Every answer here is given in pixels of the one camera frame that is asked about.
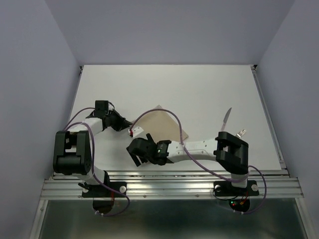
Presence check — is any beige cloth napkin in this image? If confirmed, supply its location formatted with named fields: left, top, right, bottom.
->
left=133, top=111, right=180, bottom=143

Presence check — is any pink handled fork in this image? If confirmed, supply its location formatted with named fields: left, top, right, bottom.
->
left=235, top=129, right=247, bottom=138

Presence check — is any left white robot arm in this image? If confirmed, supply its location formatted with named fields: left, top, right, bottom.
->
left=53, top=100, right=132, bottom=196

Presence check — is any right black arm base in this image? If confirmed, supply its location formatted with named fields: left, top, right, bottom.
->
left=213, top=180, right=260, bottom=198

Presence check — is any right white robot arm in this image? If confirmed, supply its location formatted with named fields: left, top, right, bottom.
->
left=126, top=131, right=249, bottom=194

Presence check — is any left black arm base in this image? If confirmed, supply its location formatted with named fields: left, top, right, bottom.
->
left=78, top=172, right=127, bottom=198

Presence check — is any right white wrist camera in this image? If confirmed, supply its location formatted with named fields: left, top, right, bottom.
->
left=128, top=126, right=144, bottom=138

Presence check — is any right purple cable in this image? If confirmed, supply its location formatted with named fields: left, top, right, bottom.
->
left=129, top=109, right=268, bottom=216

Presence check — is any pink handled knife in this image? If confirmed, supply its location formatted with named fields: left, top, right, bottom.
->
left=220, top=108, right=232, bottom=131

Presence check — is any aluminium front rail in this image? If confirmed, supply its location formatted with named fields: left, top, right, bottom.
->
left=30, top=170, right=316, bottom=239

